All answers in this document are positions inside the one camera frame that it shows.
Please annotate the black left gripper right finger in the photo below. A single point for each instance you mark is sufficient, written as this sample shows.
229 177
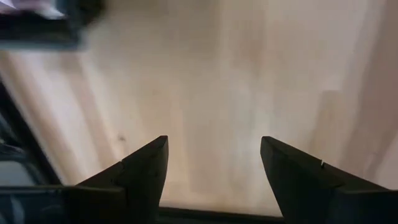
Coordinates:
298 180

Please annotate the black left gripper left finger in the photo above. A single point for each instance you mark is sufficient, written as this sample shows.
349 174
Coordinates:
146 174

